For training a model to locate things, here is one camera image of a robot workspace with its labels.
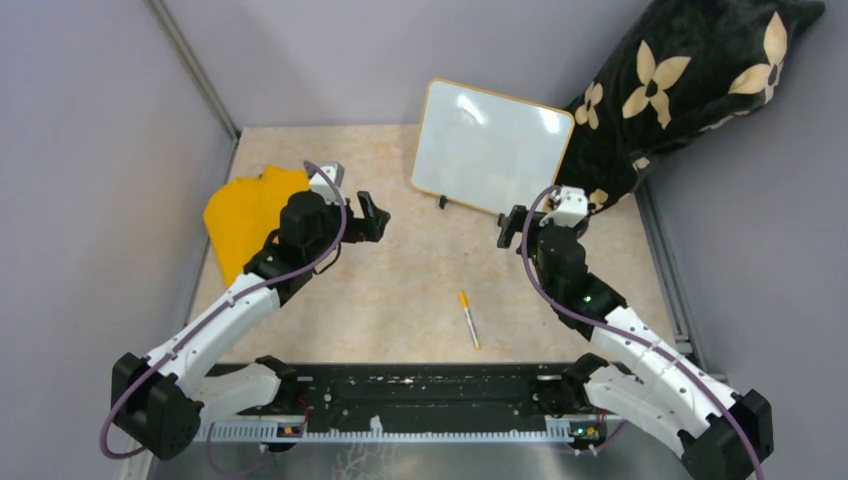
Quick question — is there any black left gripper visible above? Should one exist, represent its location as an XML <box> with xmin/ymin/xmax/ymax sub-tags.
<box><xmin>307</xmin><ymin>190</ymin><xmax>390</xmax><ymax>263</ymax></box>

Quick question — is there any white board yellow frame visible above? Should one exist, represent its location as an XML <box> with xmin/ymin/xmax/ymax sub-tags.
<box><xmin>410</xmin><ymin>78</ymin><xmax>576</xmax><ymax>215</ymax></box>

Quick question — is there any white marker pen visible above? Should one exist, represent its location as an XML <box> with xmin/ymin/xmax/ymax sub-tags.
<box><xmin>459</xmin><ymin>290</ymin><xmax>481</xmax><ymax>351</ymax></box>

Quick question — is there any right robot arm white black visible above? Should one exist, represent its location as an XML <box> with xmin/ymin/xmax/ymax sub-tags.
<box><xmin>497</xmin><ymin>205</ymin><xmax>774</xmax><ymax>479</ymax></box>

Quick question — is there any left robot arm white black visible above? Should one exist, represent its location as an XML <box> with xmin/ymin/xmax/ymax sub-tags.
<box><xmin>100</xmin><ymin>191</ymin><xmax>391</xmax><ymax>460</ymax></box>

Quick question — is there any yellow cloth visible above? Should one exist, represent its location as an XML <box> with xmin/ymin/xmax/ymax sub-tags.
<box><xmin>203</xmin><ymin>165</ymin><xmax>309</xmax><ymax>285</ymax></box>

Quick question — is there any black floral pillow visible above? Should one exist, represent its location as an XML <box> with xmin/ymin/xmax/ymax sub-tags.
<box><xmin>555</xmin><ymin>1</ymin><xmax>826</xmax><ymax>214</ymax></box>

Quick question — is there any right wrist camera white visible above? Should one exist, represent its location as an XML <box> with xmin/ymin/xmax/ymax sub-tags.
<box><xmin>541</xmin><ymin>186</ymin><xmax>589</xmax><ymax>228</ymax></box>

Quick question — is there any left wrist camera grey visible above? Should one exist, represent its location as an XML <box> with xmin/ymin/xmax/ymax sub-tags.
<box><xmin>309</xmin><ymin>162</ymin><xmax>345</xmax><ymax>204</ymax></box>

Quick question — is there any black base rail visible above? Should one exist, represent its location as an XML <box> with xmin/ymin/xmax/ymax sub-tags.
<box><xmin>196</xmin><ymin>363</ymin><xmax>618</xmax><ymax>453</ymax></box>

